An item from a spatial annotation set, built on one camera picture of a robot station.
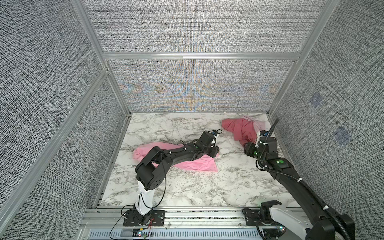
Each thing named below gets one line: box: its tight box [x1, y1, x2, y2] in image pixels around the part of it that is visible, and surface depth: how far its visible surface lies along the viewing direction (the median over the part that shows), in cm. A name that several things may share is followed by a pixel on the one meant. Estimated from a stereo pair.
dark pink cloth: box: [221, 118, 257, 147], surface depth 103 cm
